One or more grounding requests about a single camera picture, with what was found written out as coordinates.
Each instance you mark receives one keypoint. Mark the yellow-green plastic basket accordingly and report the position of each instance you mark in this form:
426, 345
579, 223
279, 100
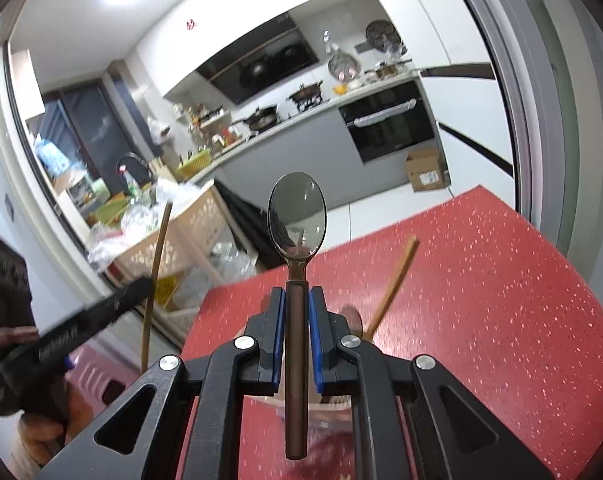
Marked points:
194, 166

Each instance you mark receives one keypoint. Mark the white refrigerator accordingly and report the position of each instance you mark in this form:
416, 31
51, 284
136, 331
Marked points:
466, 105

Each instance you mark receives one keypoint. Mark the plain wooden chopstick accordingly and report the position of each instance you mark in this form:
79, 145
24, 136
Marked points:
156, 260
394, 285

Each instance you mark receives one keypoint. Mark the pink plastic utensil holder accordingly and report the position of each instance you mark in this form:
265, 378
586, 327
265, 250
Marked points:
331, 412

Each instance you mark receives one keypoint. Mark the black wok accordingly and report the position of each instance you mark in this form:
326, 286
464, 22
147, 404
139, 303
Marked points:
259, 117

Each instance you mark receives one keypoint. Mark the blue hanging bag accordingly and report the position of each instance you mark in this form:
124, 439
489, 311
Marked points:
53, 156

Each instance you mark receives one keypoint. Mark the yellow oil bottle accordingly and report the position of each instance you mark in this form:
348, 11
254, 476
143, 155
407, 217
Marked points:
167, 290

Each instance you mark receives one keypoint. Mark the black built-in oven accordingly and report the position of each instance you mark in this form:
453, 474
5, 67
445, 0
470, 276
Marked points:
389, 122

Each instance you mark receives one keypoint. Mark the black kitchen faucet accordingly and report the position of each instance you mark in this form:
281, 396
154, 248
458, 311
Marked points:
131, 157

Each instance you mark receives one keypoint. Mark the grey wall switch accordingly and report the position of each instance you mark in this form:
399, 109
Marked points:
8, 206

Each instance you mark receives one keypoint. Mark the black range hood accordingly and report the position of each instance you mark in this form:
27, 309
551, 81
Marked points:
261, 60

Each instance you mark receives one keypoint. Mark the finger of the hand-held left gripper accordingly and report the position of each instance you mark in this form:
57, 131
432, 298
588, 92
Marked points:
116, 305

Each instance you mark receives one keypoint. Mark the person's left hand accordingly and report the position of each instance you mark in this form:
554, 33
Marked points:
46, 435

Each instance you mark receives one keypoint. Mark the dark cooking pot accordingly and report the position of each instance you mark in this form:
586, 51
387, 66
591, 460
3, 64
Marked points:
306, 94

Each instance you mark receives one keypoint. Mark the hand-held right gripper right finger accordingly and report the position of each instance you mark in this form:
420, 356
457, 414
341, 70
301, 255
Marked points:
315, 340

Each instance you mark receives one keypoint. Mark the clear plastic bags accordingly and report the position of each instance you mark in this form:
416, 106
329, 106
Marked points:
136, 225

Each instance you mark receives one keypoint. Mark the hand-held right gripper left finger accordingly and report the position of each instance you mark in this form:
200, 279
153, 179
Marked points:
280, 340

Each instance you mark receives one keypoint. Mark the hanging metal strainer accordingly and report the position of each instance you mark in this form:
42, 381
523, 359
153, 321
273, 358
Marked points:
342, 65

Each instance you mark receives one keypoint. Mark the black hanging cloth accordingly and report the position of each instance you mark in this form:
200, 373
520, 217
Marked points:
246, 225

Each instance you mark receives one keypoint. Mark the cream plastic storage cart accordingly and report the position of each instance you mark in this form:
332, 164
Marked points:
191, 225

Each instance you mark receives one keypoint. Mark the hanging white plastic bag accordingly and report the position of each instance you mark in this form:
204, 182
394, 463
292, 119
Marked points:
157, 130

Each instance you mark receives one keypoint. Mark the hanging dark sectioned pan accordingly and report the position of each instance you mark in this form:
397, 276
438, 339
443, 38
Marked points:
382, 34

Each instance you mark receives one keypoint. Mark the dark patterned cloth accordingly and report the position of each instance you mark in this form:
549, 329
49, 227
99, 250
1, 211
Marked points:
3, 285

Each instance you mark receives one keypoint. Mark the cardboard box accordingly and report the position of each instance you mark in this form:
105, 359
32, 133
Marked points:
426, 170

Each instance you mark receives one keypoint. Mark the pink plastic stool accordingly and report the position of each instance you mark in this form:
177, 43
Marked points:
111, 365

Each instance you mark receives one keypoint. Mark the large dark translucent spoon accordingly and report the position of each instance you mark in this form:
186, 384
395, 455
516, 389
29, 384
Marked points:
297, 210

